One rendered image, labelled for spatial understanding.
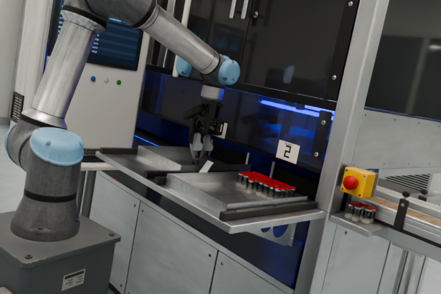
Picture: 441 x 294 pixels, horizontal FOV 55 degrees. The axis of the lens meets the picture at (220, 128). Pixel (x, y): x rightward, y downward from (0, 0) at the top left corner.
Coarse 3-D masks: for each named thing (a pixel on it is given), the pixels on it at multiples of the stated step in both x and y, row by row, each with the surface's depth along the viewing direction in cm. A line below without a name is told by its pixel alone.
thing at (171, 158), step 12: (144, 156) 152; (156, 156) 146; (168, 156) 161; (180, 156) 166; (204, 156) 175; (168, 168) 141; (180, 168) 136; (192, 168) 140; (216, 168) 147; (228, 168) 152; (240, 168) 156
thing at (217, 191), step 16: (176, 176) 125; (192, 176) 129; (208, 176) 134; (224, 176) 139; (192, 192) 114; (208, 192) 123; (224, 192) 126; (240, 192) 130; (208, 208) 109; (224, 208) 105; (240, 208) 108
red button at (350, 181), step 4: (348, 176) 119; (352, 176) 119; (344, 180) 119; (348, 180) 118; (352, 180) 117; (356, 180) 118; (344, 184) 119; (348, 184) 118; (352, 184) 117; (356, 184) 118; (348, 188) 118; (352, 188) 118
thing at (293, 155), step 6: (282, 144) 140; (288, 144) 138; (294, 144) 136; (282, 150) 139; (288, 150) 138; (294, 150) 136; (276, 156) 141; (282, 156) 139; (294, 156) 136; (294, 162) 136
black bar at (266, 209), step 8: (256, 208) 110; (264, 208) 112; (272, 208) 114; (280, 208) 116; (288, 208) 119; (296, 208) 121; (304, 208) 124; (312, 208) 127; (224, 216) 101; (232, 216) 103; (240, 216) 105; (248, 216) 107; (256, 216) 110
